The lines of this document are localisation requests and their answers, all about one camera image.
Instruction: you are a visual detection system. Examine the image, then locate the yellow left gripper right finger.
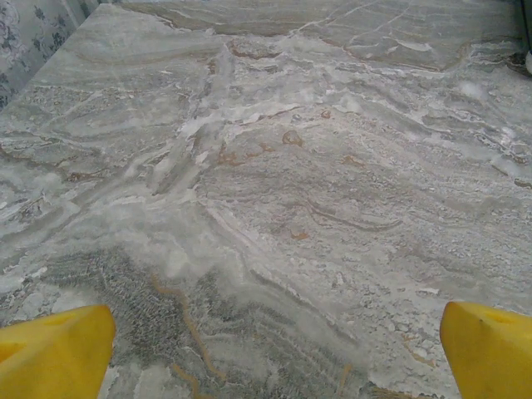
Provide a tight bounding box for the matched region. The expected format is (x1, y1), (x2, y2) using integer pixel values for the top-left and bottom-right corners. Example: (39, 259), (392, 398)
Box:
(440, 301), (532, 399)

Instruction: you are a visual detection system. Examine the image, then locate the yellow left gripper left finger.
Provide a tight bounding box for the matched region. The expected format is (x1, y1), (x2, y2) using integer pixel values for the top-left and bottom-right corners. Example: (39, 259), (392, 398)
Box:
(0, 304), (116, 399)

